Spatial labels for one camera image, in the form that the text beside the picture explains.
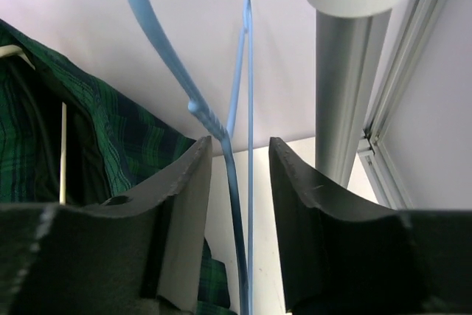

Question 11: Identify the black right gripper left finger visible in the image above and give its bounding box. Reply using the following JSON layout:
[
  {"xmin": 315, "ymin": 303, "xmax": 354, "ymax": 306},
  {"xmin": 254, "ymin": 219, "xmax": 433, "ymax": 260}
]
[{"xmin": 1, "ymin": 136, "xmax": 212, "ymax": 314}]

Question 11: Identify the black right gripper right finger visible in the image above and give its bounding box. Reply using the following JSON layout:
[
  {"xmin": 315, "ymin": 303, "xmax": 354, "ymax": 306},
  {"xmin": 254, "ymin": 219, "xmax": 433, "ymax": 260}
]
[{"xmin": 268, "ymin": 137, "xmax": 471, "ymax": 314}]

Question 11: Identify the blue wire hanger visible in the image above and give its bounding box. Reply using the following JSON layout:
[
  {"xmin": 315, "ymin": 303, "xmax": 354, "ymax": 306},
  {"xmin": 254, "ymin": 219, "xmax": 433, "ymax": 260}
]
[{"xmin": 127, "ymin": 0, "xmax": 254, "ymax": 314}]

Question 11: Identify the cream wooden hanger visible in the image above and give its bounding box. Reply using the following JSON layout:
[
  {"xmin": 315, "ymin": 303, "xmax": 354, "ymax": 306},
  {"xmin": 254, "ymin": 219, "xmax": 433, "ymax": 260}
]
[{"xmin": 1, "ymin": 45, "xmax": 67, "ymax": 205}]

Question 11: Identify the dark green plaid garment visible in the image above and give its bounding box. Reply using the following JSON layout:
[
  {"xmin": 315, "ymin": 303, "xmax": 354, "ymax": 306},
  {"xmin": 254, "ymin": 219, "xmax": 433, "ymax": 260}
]
[{"xmin": 1, "ymin": 23, "xmax": 231, "ymax": 314}]

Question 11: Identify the silver white clothes rack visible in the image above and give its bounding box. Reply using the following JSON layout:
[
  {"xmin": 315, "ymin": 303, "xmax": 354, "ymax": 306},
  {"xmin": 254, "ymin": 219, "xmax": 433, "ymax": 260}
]
[{"xmin": 307, "ymin": 0, "xmax": 402, "ymax": 187}]

